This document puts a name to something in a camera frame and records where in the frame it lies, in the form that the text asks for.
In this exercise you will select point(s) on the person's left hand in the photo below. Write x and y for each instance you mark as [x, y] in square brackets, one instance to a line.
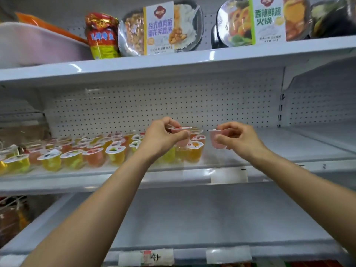
[157, 140]

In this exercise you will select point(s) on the person's right hand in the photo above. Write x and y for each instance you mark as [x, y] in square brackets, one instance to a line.
[244, 141]

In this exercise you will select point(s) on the person's left thumb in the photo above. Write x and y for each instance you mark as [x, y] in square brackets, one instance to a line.
[179, 137]

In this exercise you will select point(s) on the person's right thumb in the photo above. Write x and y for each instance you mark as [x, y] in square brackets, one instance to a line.
[224, 139]

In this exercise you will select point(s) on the pink jelly cup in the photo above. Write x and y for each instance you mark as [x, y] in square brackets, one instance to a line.
[217, 143]
[184, 142]

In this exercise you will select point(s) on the person's right forearm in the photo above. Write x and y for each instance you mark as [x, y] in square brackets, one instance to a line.
[306, 189]

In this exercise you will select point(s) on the person's left forearm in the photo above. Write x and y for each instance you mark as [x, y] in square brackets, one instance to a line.
[91, 219]

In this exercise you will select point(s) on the white pegboard back panel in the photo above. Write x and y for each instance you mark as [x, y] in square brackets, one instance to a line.
[167, 102]
[322, 100]

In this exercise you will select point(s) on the white shelf label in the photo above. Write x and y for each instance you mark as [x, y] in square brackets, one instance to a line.
[229, 176]

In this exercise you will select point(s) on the white metal shelf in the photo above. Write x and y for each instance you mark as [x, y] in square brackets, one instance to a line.
[278, 152]
[194, 59]
[208, 219]

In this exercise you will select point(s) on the white slotted shelf upright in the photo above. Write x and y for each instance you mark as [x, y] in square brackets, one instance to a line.
[281, 102]

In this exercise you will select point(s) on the black meal tray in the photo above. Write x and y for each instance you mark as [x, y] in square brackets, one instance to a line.
[215, 37]

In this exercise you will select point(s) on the rows of colourful jelly cups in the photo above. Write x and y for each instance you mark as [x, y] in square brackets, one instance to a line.
[72, 159]

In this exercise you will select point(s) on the ready meal tray yellow-edged sleeve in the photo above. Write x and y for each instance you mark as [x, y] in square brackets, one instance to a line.
[160, 29]

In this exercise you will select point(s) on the white shelf label handwritten mark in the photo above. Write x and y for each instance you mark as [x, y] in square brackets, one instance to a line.
[146, 258]

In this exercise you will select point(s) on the ready meal tray green-edged sleeve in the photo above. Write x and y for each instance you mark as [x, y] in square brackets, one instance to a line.
[267, 20]

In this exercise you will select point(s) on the red and yellow snack bag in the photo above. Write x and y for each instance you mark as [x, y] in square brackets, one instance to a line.
[102, 36]

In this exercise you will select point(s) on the clear plastic box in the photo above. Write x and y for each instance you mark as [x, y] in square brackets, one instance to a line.
[22, 133]

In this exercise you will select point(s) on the dark ready meal tray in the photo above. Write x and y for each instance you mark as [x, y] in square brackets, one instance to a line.
[333, 19]

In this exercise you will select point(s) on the white plastic tray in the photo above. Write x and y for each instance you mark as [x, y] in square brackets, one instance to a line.
[36, 47]

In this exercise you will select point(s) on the clear plastic wrapped packets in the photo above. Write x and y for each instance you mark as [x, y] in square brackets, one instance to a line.
[12, 219]

